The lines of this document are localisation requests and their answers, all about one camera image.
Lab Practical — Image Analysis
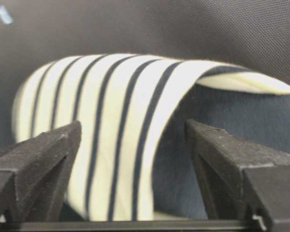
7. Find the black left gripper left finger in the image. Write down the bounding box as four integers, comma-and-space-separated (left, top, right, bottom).
0, 121, 82, 221

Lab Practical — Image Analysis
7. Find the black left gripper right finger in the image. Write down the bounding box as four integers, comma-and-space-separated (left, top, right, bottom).
185, 119, 290, 224

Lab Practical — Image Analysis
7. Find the small light blue tape piece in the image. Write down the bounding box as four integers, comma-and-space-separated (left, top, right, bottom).
0, 5, 14, 25

